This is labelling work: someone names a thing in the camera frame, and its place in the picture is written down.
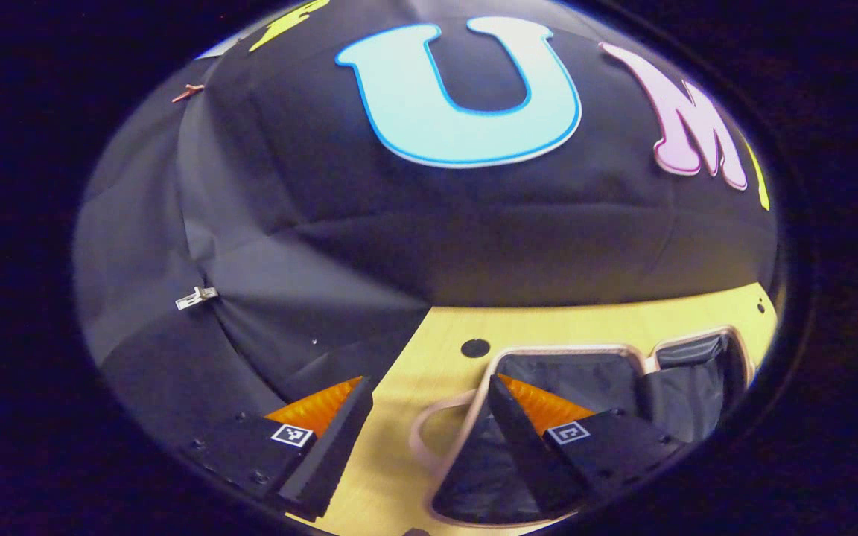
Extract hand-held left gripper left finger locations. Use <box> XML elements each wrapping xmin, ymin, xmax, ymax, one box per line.
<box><xmin>176</xmin><ymin>376</ymin><xmax>375</xmax><ymax>523</ymax></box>

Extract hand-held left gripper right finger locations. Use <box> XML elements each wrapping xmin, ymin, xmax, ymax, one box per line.
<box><xmin>487</xmin><ymin>374</ymin><xmax>690</xmax><ymax>522</ymax></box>

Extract pink suitcase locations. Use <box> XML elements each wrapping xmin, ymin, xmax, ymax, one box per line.
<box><xmin>408</xmin><ymin>325</ymin><xmax>756</xmax><ymax>528</ymax></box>

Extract silver clip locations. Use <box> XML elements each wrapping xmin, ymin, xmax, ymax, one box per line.
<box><xmin>175</xmin><ymin>286</ymin><xmax>220</xmax><ymax>311</ymax></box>

